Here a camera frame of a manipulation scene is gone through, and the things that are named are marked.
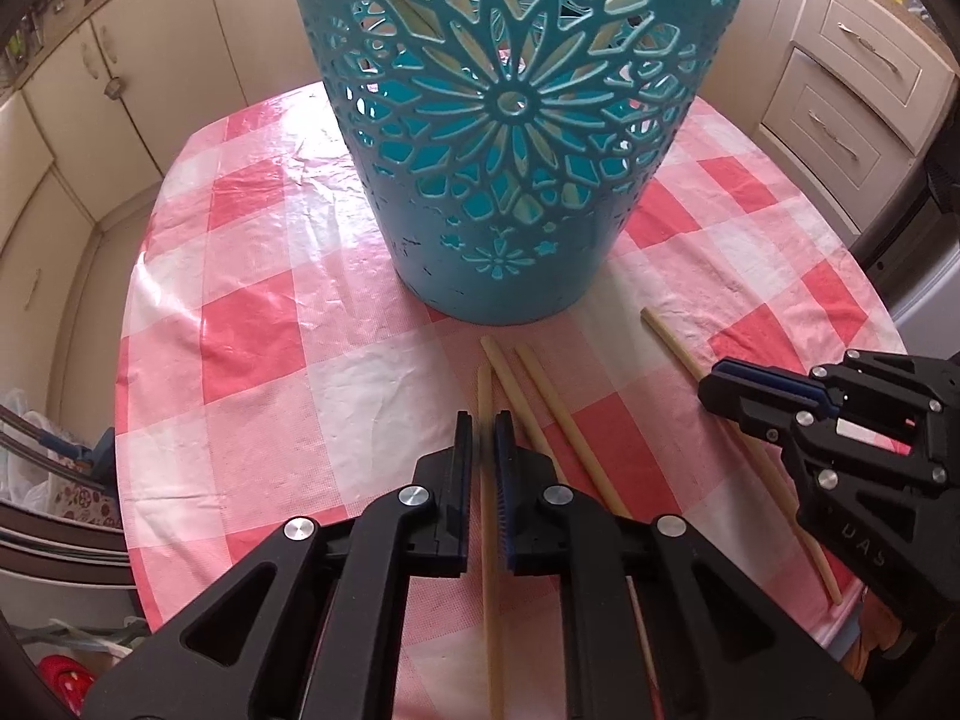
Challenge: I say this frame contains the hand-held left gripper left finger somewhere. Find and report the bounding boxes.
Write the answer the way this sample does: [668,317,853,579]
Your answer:
[82,411,481,720]

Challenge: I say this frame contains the pink checked tablecloth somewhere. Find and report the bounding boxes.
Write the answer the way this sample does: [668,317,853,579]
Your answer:
[112,79,913,720]

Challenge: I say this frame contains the cream drawer unit under stove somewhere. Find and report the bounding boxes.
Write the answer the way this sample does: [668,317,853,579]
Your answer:
[0,99,163,370]

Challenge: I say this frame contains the cream base cabinets with doors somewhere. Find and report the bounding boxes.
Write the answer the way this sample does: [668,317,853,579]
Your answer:
[19,0,332,230]

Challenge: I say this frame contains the cream cabinet with drawers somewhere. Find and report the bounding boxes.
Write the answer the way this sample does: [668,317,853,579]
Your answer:
[760,0,935,250]

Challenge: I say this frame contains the white plastic bag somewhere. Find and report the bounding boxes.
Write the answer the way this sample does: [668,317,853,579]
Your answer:
[0,388,59,512]

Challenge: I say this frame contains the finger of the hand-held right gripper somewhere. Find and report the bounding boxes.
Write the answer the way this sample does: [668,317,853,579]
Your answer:
[709,349,960,422]
[697,376,960,637]

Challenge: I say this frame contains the teal cutout plastic bin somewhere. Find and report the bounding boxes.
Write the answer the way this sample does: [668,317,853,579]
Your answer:
[277,0,763,326]

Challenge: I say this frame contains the orange cloth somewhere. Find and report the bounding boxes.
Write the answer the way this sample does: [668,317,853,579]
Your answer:
[846,591,902,680]

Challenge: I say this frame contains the white stool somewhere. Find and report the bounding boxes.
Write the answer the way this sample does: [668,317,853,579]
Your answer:
[892,240,960,361]

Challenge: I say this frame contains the blue plastic base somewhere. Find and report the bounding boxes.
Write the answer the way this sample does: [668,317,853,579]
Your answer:
[43,426,119,482]

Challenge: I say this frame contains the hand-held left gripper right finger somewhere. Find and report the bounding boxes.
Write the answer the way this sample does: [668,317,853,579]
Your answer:
[491,411,875,720]

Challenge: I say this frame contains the red plastic object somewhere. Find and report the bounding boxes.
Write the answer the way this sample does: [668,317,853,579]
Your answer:
[36,655,96,718]

